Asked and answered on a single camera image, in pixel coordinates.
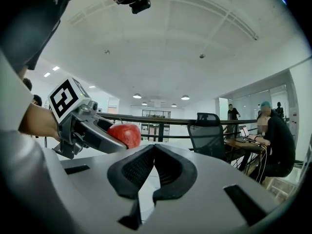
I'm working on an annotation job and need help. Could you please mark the red apple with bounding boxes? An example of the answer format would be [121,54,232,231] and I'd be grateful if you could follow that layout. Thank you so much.
[107,123,142,149]

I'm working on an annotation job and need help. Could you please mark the black mesh office chair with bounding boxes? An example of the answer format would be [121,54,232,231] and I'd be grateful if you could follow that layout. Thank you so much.
[187,112,228,161]

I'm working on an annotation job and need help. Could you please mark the white charging cables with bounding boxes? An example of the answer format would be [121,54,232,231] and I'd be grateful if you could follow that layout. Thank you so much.
[255,144,271,184]

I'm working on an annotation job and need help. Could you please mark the dark display shelf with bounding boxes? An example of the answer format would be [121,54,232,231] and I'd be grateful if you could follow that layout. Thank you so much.
[140,109,172,142]

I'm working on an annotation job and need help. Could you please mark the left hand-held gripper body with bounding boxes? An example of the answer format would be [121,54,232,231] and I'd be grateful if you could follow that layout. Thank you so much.
[47,76,98,160]

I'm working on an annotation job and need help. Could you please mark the person's dark shirt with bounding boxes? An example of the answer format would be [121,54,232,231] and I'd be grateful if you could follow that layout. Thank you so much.
[0,0,82,73]

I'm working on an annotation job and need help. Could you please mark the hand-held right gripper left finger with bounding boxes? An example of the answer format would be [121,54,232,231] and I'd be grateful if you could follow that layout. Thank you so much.
[107,144,156,231]

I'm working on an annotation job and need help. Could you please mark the wooden desk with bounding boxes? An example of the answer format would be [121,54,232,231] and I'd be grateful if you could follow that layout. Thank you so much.
[223,137,267,155]

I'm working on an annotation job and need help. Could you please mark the open laptop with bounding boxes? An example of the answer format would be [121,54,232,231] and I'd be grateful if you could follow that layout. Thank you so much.
[239,126,252,139]

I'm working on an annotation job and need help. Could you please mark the black head-mounted camera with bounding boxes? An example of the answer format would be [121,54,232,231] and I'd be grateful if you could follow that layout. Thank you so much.
[129,0,152,15]

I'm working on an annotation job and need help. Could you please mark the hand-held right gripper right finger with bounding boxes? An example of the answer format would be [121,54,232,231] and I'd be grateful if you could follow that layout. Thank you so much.
[152,144,198,202]

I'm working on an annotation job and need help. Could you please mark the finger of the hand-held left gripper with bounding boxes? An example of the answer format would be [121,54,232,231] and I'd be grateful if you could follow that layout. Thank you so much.
[94,116,115,133]
[83,120,128,154]

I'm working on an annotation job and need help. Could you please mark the person's left forearm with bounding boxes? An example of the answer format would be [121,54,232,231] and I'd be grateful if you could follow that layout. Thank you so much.
[18,103,60,141]

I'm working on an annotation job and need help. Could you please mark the black metal railing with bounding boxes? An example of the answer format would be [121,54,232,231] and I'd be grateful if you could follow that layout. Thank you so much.
[97,112,259,142]

